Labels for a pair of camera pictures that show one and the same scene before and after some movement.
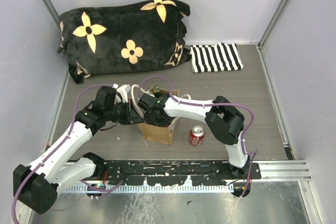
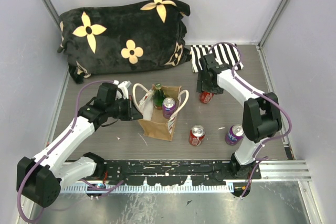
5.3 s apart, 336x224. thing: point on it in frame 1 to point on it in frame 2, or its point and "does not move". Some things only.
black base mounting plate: x=209 y=172 does not move
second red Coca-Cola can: x=197 y=135 does not move
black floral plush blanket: x=145 y=34 does not move
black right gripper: x=149 y=117 to x=202 y=86
